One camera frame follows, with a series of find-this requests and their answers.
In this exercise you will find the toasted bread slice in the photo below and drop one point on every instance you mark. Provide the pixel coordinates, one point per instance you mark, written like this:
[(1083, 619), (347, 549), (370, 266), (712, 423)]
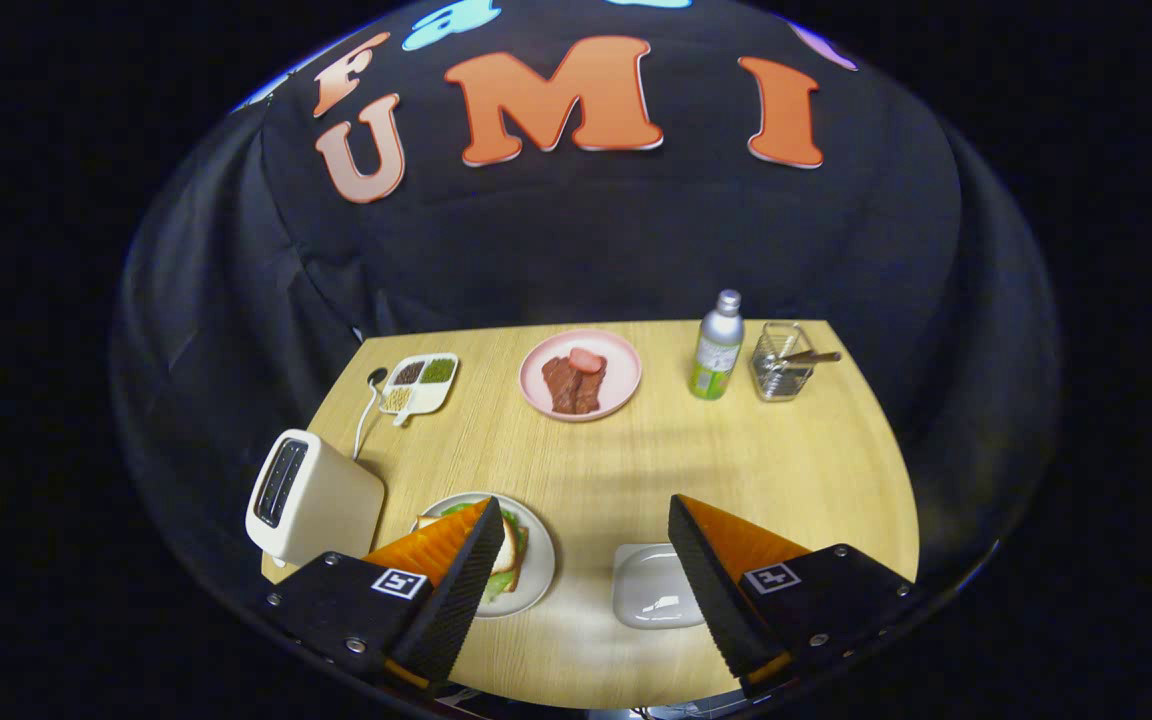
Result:
[(508, 545)]

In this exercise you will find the red sausage slice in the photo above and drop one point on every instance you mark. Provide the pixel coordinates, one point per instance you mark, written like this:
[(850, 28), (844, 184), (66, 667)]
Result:
[(586, 360)]

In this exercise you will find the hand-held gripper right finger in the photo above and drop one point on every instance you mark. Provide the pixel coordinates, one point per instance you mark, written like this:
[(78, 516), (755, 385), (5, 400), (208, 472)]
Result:
[(711, 595)]

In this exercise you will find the white divided dish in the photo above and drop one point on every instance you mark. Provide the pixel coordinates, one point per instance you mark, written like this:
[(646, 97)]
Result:
[(431, 395)]

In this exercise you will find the white square dish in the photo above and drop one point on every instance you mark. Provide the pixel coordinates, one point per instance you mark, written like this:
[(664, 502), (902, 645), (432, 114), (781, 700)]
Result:
[(651, 590)]

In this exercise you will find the green lettuce leaf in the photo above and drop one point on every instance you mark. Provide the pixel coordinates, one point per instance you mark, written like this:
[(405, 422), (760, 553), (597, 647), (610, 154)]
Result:
[(498, 586)]

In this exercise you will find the green bottle with silver cap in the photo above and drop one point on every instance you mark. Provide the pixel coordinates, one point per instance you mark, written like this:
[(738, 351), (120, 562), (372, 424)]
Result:
[(714, 355)]

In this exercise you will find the dark red beans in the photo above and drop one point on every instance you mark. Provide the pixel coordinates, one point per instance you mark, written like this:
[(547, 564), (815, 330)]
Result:
[(408, 373)]

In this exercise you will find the cream white toaster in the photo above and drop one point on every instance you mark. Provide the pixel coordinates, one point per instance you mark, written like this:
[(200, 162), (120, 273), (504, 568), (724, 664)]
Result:
[(336, 500)]

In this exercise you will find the round white plate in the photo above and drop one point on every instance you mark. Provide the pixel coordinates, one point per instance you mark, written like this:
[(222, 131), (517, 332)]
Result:
[(537, 575)]

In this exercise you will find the yellow soybeans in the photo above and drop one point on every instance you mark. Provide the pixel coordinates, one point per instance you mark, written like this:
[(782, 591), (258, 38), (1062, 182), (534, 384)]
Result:
[(397, 398)]

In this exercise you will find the green mung beans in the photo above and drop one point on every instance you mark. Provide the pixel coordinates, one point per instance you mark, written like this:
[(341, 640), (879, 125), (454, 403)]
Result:
[(438, 370)]

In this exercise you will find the brown meat slices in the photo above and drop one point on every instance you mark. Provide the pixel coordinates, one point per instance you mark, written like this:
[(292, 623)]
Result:
[(571, 393)]

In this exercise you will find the pink plate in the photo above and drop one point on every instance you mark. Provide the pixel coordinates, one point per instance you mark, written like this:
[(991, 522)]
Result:
[(626, 385)]

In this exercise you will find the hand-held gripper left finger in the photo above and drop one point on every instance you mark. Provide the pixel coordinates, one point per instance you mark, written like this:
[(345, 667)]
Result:
[(456, 590)]

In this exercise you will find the black backdrop cloth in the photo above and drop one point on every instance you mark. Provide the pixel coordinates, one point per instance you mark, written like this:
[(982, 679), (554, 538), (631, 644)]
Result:
[(586, 240)]

